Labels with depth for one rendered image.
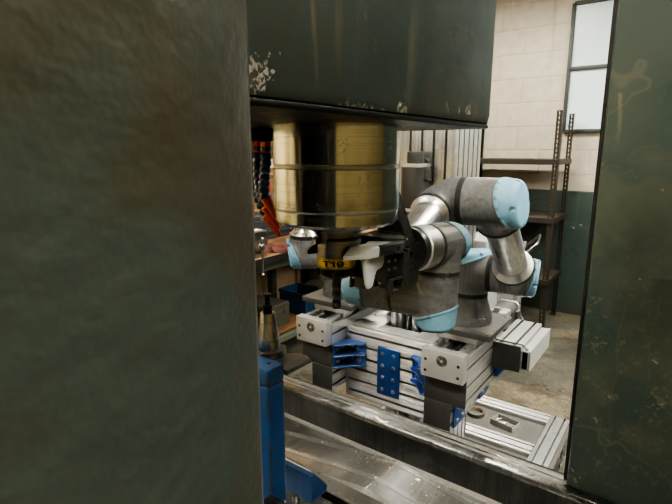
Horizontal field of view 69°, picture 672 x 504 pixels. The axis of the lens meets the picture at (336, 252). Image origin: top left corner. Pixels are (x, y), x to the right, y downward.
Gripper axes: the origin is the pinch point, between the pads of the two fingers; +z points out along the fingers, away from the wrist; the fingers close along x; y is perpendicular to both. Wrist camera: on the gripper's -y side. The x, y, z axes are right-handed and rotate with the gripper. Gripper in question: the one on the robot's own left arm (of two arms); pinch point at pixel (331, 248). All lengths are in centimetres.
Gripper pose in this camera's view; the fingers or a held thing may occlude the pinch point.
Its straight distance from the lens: 63.7
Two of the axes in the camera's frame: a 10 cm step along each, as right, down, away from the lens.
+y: -0.3, 9.9, 1.6
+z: -6.4, 1.0, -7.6
